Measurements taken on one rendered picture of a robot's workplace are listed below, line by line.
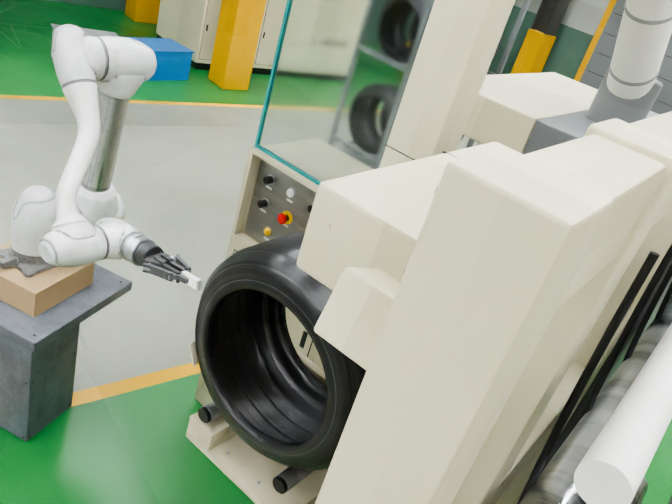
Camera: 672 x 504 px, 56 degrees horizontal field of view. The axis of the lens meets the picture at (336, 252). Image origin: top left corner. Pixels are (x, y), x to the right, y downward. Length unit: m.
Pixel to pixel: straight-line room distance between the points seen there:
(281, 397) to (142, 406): 1.29
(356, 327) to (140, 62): 1.53
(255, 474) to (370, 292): 1.06
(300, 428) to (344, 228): 0.95
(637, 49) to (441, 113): 0.54
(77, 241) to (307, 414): 0.79
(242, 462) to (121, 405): 1.31
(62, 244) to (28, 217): 0.50
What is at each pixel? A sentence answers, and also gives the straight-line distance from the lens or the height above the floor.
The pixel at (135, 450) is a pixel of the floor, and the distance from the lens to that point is 2.85.
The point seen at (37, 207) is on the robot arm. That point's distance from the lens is 2.34.
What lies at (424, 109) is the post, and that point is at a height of 1.77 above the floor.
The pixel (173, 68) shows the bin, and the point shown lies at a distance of 7.26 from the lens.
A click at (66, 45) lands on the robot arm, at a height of 1.56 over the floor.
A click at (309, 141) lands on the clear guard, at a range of 2.24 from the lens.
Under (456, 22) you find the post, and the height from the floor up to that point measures 1.98.
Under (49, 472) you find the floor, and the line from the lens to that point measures 2.78.
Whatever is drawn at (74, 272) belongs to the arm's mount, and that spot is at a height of 0.75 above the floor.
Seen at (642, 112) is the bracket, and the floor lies 1.87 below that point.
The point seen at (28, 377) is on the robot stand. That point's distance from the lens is 2.64.
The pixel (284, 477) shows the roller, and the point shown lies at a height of 0.92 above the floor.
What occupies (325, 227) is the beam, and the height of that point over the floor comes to 1.73.
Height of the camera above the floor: 2.13
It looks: 28 degrees down
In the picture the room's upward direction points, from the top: 18 degrees clockwise
